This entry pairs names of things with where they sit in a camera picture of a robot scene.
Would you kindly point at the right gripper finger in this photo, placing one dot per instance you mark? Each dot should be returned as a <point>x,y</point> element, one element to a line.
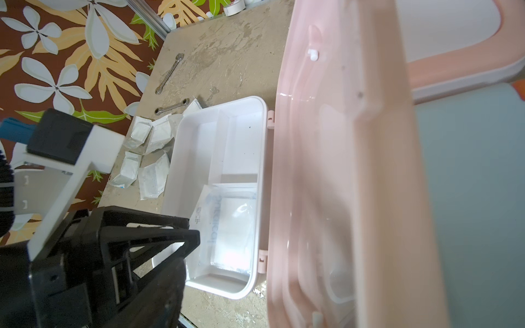
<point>160,303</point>

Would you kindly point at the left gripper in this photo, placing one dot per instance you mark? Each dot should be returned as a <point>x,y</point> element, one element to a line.
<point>85,275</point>

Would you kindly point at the blue orange first aid kit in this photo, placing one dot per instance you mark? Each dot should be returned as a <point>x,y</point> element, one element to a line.
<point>473,150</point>

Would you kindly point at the clear tape roll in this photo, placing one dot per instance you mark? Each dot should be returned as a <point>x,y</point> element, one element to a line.
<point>234,7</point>

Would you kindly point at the white tray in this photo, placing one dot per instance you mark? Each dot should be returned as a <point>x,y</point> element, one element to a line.
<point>217,181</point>

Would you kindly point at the white first aid kit box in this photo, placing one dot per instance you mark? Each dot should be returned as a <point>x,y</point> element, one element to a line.
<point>456,46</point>

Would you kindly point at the small steel wrench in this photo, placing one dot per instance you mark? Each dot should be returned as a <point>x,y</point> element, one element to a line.
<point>161,110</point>

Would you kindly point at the pink first aid kit box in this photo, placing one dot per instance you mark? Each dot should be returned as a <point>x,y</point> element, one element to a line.
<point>351,237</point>

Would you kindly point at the large steel wrench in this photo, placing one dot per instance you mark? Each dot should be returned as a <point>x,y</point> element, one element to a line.
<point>179,59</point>

